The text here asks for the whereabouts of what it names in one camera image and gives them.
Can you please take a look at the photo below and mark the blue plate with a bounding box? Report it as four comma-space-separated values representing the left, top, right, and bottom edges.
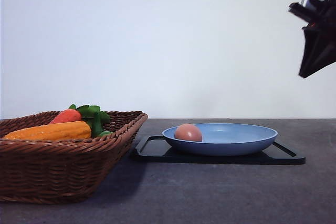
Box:
162, 123, 278, 156

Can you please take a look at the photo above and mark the brown wicker basket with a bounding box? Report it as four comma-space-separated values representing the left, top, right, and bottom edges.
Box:
0, 111, 147, 204

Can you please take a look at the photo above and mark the yellow toy corn cob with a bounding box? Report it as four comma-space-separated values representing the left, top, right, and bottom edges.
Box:
4, 121, 92, 141

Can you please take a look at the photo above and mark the orange toy carrot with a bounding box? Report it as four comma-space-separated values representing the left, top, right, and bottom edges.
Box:
50, 109, 82, 124

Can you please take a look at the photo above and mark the black serving tray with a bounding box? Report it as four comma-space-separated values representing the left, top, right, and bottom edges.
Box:
131, 135, 306, 165

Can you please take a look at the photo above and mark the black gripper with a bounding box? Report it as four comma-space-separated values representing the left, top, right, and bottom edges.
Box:
288, 0, 336, 78

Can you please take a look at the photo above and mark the green leafy toy vegetable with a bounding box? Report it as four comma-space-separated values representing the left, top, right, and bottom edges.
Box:
69, 104, 112, 137

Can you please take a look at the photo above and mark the brown egg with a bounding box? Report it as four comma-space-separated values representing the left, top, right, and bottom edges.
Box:
174, 123, 202, 142

